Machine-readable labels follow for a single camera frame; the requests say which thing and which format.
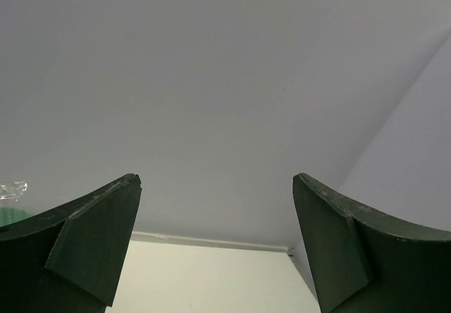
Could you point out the clear ribbed bottle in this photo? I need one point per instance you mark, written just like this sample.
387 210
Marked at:
12 190

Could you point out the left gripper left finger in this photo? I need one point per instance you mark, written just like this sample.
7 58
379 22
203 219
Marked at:
70 258

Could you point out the green plastic bin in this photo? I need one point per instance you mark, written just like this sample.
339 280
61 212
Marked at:
9 215

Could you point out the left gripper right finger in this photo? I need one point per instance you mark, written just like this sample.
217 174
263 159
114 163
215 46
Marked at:
363 260

